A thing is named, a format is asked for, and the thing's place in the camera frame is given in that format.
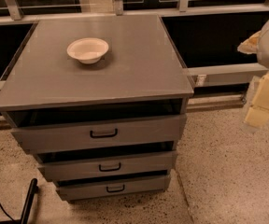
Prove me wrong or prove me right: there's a grey bottom drawer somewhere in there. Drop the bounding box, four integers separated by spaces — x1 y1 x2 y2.
56 175 170 201

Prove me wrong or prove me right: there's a metal window railing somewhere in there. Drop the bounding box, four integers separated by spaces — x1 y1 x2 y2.
0 0 269 93

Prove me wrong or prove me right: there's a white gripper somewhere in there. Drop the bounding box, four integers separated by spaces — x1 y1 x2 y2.
237 20 269 128

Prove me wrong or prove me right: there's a white bowl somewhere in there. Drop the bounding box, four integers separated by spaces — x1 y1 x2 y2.
66 38 109 64

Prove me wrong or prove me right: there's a grey top drawer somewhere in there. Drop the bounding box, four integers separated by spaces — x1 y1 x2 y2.
12 114 186 154

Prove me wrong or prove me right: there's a grey drawer cabinet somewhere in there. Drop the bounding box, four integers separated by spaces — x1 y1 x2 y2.
0 14 195 203

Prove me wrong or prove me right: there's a black pole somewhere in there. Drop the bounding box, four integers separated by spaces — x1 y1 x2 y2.
20 178 38 224

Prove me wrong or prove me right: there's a grey drawer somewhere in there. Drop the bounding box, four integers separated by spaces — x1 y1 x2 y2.
56 175 170 201
39 150 177 182
12 114 186 154

